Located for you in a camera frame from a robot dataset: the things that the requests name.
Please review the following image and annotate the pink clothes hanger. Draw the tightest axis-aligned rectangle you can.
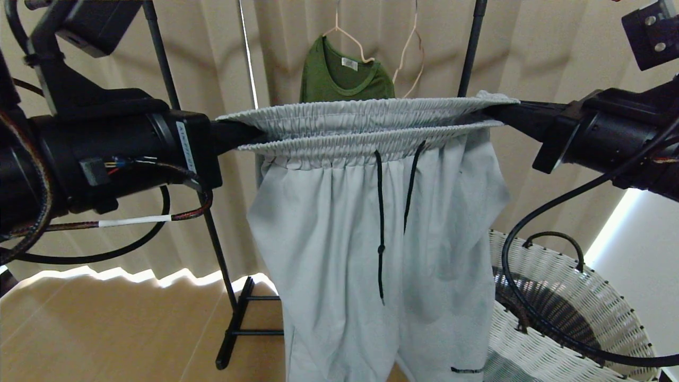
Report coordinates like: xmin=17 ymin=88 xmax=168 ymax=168
xmin=391 ymin=0 xmax=426 ymax=99
xmin=322 ymin=0 xmax=376 ymax=65

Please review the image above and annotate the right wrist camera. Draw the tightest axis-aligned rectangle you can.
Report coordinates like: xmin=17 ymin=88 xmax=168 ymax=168
xmin=621 ymin=0 xmax=679 ymax=72

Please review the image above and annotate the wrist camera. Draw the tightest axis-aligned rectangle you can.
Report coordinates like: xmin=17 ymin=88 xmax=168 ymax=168
xmin=24 ymin=0 xmax=155 ymax=118
xmin=621 ymin=0 xmax=679 ymax=72

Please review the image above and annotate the black clothes rack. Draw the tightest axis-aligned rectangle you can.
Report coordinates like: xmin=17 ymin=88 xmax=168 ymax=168
xmin=24 ymin=0 xmax=489 ymax=370

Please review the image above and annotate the pale grey printed garment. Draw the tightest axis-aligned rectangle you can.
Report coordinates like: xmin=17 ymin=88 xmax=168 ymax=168
xmin=216 ymin=90 xmax=521 ymax=382

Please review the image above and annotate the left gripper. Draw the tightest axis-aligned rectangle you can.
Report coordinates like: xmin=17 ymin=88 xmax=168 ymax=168
xmin=31 ymin=109 xmax=224 ymax=214

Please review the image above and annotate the green long-sleeved shirt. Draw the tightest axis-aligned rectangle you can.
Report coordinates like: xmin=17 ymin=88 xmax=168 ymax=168
xmin=300 ymin=34 xmax=396 ymax=103

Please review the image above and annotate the black cable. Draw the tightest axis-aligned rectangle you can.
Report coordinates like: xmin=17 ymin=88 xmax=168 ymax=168
xmin=0 ymin=0 xmax=171 ymax=266
xmin=501 ymin=114 xmax=679 ymax=368

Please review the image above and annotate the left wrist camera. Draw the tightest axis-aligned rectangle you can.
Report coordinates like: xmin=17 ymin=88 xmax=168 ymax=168
xmin=24 ymin=0 xmax=155 ymax=118

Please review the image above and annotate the white laundry basket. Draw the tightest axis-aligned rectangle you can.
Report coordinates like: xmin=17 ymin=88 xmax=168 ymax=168
xmin=480 ymin=229 xmax=659 ymax=382

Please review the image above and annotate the beige curtain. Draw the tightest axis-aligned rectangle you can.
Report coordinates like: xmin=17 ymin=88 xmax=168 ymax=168
xmin=0 ymin=0 xmax=679 ymax=290

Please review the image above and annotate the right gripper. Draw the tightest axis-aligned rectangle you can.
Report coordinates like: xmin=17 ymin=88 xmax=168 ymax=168
xmin=532 ymin=88 xmax=675 ymax=187

